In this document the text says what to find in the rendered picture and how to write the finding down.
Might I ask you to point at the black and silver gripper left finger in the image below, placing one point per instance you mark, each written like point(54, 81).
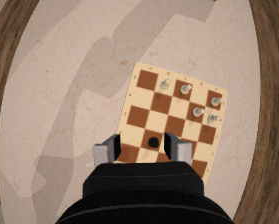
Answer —
point(108, 151)

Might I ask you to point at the black chess piece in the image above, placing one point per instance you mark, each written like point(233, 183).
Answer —
point(153, 142)

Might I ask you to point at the chessboard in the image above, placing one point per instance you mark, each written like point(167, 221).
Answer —
point(150, 111)

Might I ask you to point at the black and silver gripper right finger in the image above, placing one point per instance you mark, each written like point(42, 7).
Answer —
point(176, 149)

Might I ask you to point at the white pawn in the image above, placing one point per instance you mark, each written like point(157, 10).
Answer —
point(215, 101)
point(185, 89)
point(212, 118)
point(197, 111)
point(164, 84)

